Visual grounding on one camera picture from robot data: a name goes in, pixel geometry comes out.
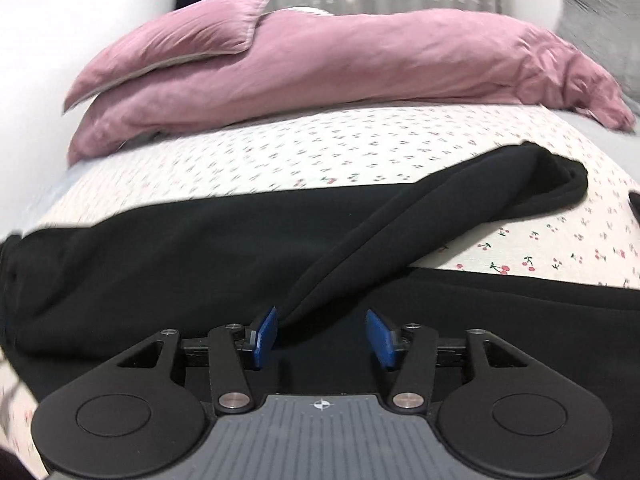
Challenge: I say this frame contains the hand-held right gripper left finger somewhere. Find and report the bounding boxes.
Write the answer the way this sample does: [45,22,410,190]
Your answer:
[106,307,279,414]

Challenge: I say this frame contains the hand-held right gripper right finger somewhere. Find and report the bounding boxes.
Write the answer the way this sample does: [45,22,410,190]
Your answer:
[364,308,537,413]

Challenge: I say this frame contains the black pants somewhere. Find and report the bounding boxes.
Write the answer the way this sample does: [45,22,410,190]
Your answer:
[0,142,640,401]

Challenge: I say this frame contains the cherry print bed sheet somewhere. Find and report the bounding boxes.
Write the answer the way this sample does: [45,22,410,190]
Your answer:
[0,102,640,480]

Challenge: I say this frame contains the pink duvet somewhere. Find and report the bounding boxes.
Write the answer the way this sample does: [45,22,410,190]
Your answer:
[67,9,638,166]

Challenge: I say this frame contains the pink pillow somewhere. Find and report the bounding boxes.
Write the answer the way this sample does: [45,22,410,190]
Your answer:
[62,0,277,112]

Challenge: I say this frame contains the grey blanket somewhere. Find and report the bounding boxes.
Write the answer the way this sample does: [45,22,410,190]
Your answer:
[554,0,640,98]

